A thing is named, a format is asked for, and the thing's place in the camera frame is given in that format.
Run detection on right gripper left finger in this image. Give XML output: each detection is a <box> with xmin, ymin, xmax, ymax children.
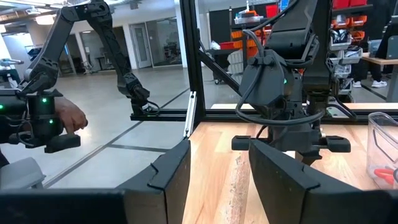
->
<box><xmin>116</xmin><ymin>139</ymin><xmax>192</xmax><ymax>224</ymax></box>

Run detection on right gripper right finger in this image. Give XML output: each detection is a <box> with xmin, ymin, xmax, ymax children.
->
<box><xmin>248</xmin><ymin>139</ymin><xmax>391</xmax><ymax>224</ymax></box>

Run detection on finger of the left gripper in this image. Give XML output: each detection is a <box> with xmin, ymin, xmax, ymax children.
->
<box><xmin>295</xmin><ymin>151</ymin><xmax>323</xmax><ymax>166</ymax></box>

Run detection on red handled scissors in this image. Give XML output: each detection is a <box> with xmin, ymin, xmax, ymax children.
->
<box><xmin>373</xmin><ymin>167</ymin><xmax>397</xmax><ymax>187</ymax></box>

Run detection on clear plastic bin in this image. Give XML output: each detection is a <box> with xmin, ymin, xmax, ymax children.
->
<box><xmin>366</xmin><ymin>111</ymin><xmax>398</xmax><ymax>191</ymax></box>

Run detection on silver aluminium extrusion bar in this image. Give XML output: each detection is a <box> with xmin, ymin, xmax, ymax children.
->
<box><xmin>183</xmin><ymin>90</ymin><xmax>198</xmax><ymax>139</ymax></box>

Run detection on person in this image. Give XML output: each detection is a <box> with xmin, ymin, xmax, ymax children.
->
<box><xmin>351</xmin><ymin>58</ymin><xmax>389</xmax><ymax>89</ymax></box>

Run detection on wooden work desk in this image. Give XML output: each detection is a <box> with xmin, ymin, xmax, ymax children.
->
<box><xmin>362</xmin><ymin>52</ymin><xmax>398</xmax><ymax>103</ymax></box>

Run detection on person's hand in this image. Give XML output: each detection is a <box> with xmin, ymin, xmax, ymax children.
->
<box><xmin>54</xmin><ymin>96</ymin><xmax>89</xmax><ymax>135</ymax></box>

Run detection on storage rack with orange bins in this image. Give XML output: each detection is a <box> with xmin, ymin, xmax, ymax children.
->
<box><xmin>208</xmin><ymin>0</ymin><xmax>371</xmax><ymax>103</ymax></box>

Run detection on dark monitor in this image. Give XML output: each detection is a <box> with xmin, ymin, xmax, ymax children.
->
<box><xmin>374</xmin><ymin>23</ymin><xmax>398</xmax><ymax>60</ymax></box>

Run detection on glass door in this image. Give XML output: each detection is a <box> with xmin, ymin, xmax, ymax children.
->
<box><xmin>129</xmin><ymin>18</ymin><xmax>183</xmax><ymax>69</ymax></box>

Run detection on person's leg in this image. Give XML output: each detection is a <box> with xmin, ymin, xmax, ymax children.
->
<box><xmin>0</xmin><ymin>157</ymin><xmax>46</xmax><ymax>190</ymax></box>

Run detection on black aluminium table frame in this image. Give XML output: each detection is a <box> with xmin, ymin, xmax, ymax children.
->
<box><xmin>129</xmin><ymin>0</ymin><xmax>398</xmax><ymax>139</ymax></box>

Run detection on black leader arm handle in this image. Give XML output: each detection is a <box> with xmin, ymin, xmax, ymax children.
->
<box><xmin>0</xmin><ymin>88</ymin><xmax>81</xmax><ymax>154</ymax></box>

